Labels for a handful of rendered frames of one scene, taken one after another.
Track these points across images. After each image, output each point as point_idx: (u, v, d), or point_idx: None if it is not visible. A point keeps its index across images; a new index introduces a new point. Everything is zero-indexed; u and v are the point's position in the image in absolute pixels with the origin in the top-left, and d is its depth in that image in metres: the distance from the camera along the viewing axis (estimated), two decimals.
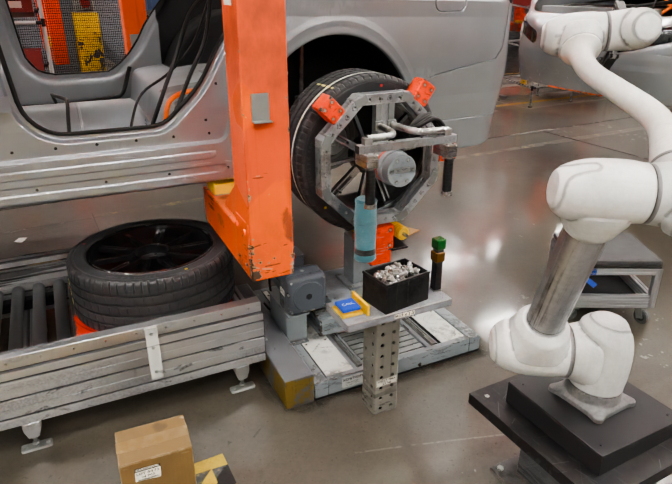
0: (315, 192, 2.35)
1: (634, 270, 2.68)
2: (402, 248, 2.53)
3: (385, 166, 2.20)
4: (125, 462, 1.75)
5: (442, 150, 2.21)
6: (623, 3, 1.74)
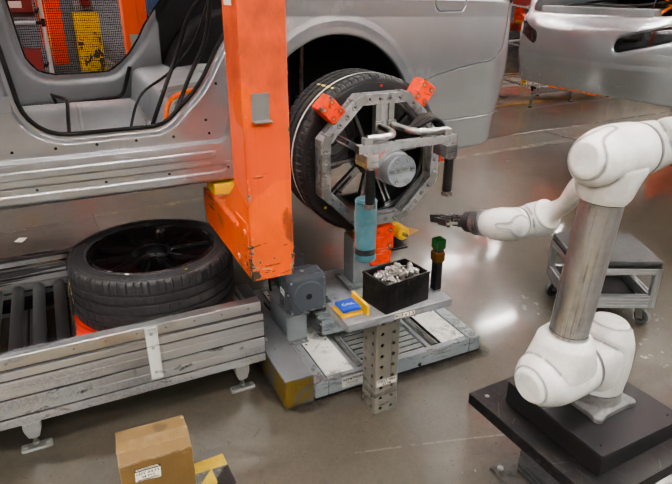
0: (315, 192, 2.35)
1: (634, 270, 2.68)
2: (402, 248, 2.53)
3: (385, 166, 2.20)
4: (125, 462, 1.75)
5: (442, 150, 2.21)
6: (439, 219, 2.09)
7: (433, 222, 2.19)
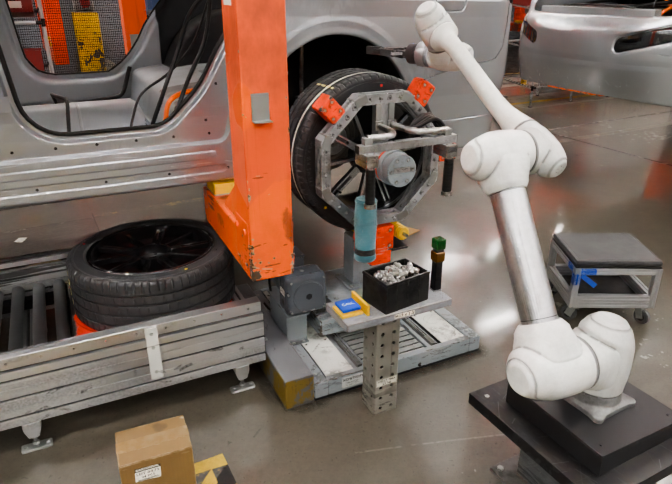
0: (315, 192, 2.35)
1: (634, 270, 2.68)
2: (402, 248, 2.53)
3: (385, 166, 2.20)
4: (125, 462, 1.75)
5: (442, 150, 2.21)
6: None
7: (370, 46, 2.29)
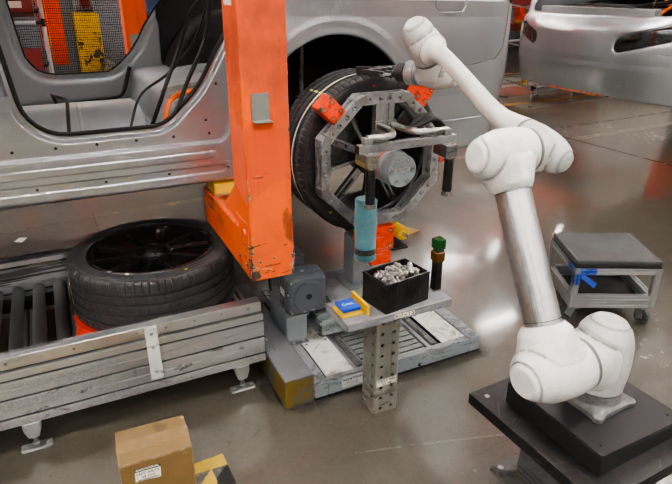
0: (318, 198, 2.36)
1: (634, 270, 2.68)
2: (402, 248, 2.53)
3: (385, 166, 2.20)
4: (125, 462, 1.75)
5: (442, 150, 2.21)
6: None
7: (360, 66, 2.30)
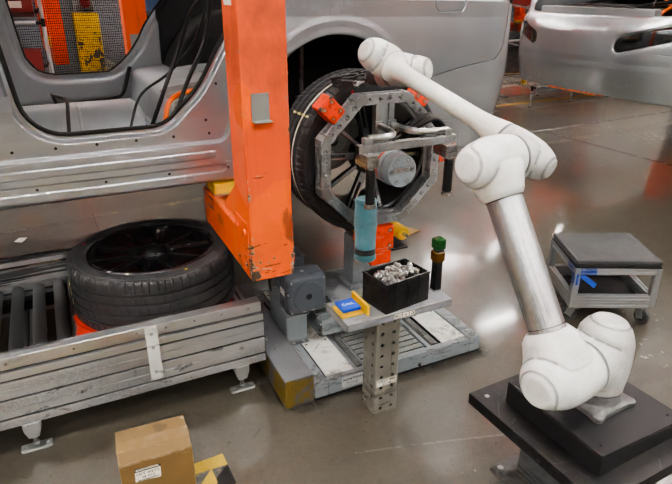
0: (332, 213, 2.42)
1: (634, 270, 2.68)
2: (402, 248, 2.53)
3: (385, 166, 2.20)
4: (125, 462, 1.75)
5: (442, 150, 2.21)
6: None
7: (333, 76, 2.26)
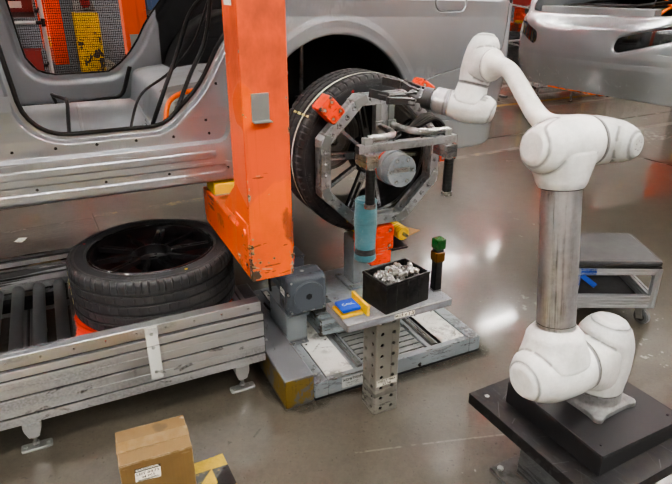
0: (332, 212, 2.42)
1: (634, 270, 2.68)
2: (402, 248, 2.53)
3: (385, 166, 2.20)
4: (125, 462, 1.75)
5: (442, 150, 2.21)
6: None
7: (386, 77, 2.13)
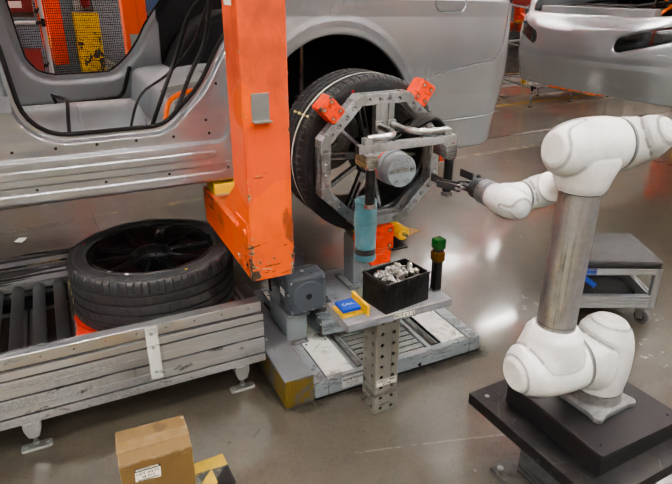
0: (332, 212, 2.42)
1: (634, 270, 2.68)
2: (402, 248, 2.53)
3: (385, 166, 2.20)
4: (125, 462, 1.75)
5: (442, 150, 2.21)
6: None
7: (463, 169, 2.26)
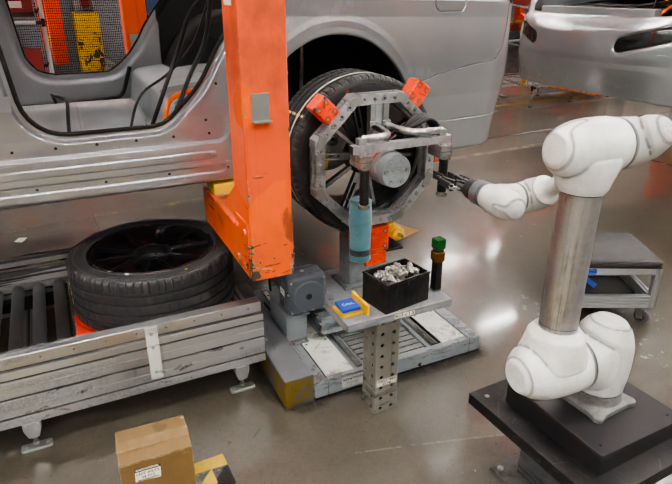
0: (326, 213, 2.41)
1: (634, 270, 2.68)
2: (397, 248, 2.53)
3: (379, 166, 2.20)
4: (125, 462, 1.75)
5: (437, 150, 2.20)
6: None
7: None
